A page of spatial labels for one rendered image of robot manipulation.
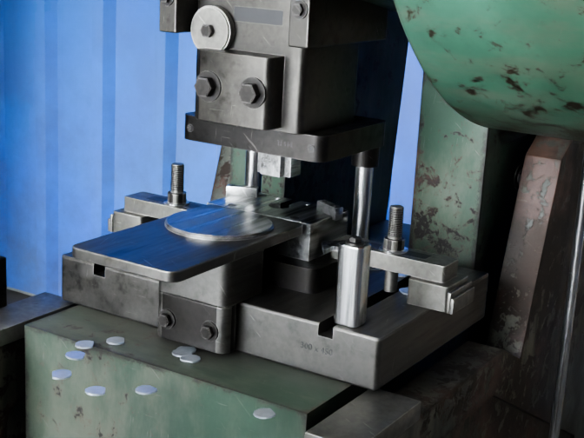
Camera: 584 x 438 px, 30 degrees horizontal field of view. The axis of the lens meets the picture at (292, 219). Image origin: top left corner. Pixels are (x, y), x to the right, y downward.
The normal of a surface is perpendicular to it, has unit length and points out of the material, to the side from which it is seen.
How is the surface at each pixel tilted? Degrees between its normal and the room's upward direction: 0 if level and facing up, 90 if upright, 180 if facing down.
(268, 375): 0
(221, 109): 90
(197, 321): 90
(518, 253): 74
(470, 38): 136
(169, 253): 0
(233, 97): 90
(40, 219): 90
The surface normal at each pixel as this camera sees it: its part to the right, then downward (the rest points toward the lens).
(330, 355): -0.53, 0.19
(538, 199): -0.50, -0.09
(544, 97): -0.33, 0.92
